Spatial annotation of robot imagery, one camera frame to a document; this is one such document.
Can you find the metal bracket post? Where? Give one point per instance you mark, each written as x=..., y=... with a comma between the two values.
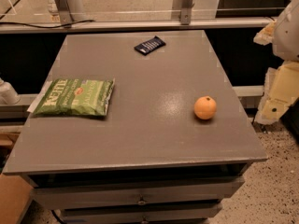
x=64, y=12
x=186, y=11

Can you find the orange fruit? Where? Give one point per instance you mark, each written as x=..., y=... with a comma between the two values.
x=205, y=108

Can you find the grey metal rail frame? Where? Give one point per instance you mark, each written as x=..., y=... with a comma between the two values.
x=90, y=26

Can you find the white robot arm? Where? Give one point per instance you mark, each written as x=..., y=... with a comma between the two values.
x=291, y=13

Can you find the brown cardboard box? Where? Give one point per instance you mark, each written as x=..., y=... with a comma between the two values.
x=14, y=199

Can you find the upper grey drawer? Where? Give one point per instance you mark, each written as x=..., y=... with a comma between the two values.
x=172, y=191

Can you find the green jalapeno chip bag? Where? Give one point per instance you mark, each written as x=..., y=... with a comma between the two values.
x=73, y=97

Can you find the grey drawer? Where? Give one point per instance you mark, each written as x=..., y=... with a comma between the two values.
x=172, y=191
x=142, y=214

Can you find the white pipe at left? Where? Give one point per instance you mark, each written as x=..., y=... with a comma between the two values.
x=8, y=93

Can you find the left metal bracket post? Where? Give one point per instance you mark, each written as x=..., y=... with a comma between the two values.
x=64, y=12

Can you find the dark blue rxbar wrapper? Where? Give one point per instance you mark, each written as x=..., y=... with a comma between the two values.
x=149, y=46

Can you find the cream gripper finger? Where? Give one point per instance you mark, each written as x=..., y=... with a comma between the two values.
x=280, y=84

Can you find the right metal bracket post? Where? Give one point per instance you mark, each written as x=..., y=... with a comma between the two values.
x=186, y=11

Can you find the lower grey drawer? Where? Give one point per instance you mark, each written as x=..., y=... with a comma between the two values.
x=142, y=214

